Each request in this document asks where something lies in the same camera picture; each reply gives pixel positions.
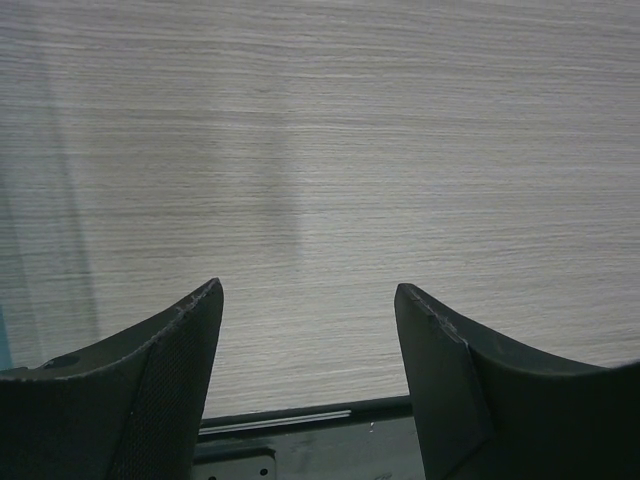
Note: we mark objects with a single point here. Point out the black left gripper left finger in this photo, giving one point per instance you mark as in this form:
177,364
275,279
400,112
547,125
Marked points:
127,407

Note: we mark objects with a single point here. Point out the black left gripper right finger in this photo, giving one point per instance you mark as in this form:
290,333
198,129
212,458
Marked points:
486,406

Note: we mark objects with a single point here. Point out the blue transparent plastic bin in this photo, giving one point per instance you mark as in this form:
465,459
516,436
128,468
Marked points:
6,362

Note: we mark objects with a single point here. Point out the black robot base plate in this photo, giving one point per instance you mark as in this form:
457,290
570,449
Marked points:
372,439

